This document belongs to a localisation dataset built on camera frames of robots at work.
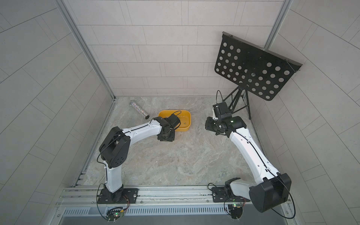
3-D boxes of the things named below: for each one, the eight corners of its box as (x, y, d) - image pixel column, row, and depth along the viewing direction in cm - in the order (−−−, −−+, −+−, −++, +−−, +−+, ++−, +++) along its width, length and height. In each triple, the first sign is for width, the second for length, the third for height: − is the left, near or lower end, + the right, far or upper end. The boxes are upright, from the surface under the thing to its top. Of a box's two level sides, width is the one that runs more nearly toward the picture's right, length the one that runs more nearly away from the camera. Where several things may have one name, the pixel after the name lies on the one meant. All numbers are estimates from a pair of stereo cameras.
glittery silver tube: (129, 104, 113) (128, 102, 110) (133, 102, 115) (132, 99, 112) (147, 120, 103) (146, 117, 101) (151, 116, 105) (150, 114, 103)
